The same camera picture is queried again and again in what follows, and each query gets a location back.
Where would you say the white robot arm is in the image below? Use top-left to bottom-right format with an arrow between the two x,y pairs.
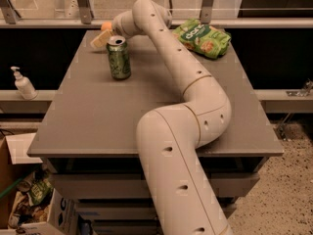
102,0 -> 233,235

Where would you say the white printed box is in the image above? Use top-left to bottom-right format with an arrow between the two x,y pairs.
6,189 -> 78,235

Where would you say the cardboard box with trash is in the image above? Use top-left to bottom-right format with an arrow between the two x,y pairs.
0,136 -> 55,229

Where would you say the metal railing frame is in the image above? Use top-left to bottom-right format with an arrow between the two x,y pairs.
0,0 -> 313,28

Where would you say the white pump bottle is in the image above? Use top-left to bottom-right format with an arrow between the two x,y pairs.
11,67 -> 37,100

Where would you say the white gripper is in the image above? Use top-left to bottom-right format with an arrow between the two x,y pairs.
90,11 -> 141,48

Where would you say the green chip bag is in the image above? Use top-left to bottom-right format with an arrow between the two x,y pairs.
172,19 -> 231,60

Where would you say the orange fruit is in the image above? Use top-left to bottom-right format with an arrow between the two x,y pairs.
101,22 -> 112,30

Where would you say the green soda can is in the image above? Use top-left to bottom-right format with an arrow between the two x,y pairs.
107,35 -> 131,80

